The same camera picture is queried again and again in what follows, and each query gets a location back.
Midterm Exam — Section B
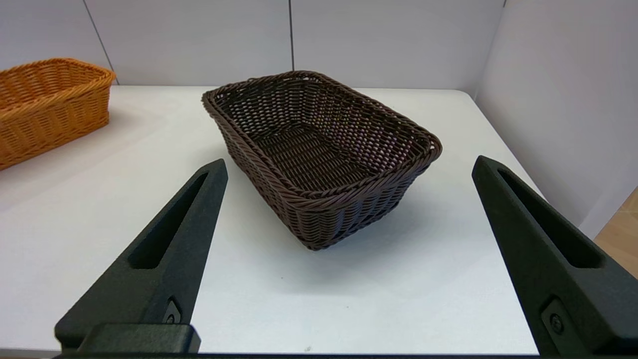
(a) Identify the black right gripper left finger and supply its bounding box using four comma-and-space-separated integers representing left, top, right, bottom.
55, 159, 229, 350

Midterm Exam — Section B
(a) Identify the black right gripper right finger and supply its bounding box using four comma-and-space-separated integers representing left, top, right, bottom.
472, 156, 638, 356

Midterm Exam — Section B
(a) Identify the orange wicker basket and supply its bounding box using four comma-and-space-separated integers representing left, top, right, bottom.
0, 58, 116, 171

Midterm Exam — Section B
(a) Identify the dark brown wicker basket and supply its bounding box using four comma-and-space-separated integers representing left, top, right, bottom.
201, 70, 443, 251

